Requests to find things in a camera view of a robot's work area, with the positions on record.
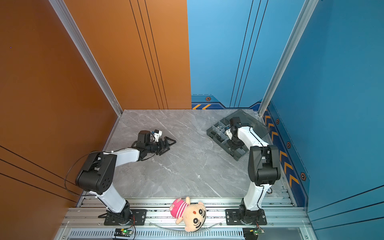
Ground aluminium rail frame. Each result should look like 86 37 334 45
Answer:
57 197 316 240

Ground grey plastic organizer box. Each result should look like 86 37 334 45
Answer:
207 110 269 161

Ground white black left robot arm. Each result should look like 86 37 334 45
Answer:
76 131 177 226

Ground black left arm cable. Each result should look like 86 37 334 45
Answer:
64 152 100 197

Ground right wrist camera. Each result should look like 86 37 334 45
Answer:
225 117 242 134

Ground aluminium corner post left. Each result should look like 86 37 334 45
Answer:
49 0 123 118

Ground aluminium corner post right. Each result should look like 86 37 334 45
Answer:
258 0 319 118

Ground green circuit board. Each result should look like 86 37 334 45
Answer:
243 228 265 240
113 228 135 240

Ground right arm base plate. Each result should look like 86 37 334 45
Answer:
225 209 268 226

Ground right green circuit board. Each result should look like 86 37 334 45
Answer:
243 228 265 240

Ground pink plush doll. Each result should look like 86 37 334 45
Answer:
169 197 207 232

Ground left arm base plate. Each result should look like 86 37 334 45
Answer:
98 209 147 226

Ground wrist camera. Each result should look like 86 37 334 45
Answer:
225 117 242 134
138 130 163 144

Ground left green circuit board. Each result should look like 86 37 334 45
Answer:
113 228 135 240

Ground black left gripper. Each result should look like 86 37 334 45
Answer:
145 137 176 156

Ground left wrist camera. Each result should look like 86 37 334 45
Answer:
138 130 163 144

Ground aluminium corner post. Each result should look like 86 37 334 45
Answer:
49 0 123 118
258 0 319 118

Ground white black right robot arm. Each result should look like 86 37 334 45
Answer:
230 124 281 225

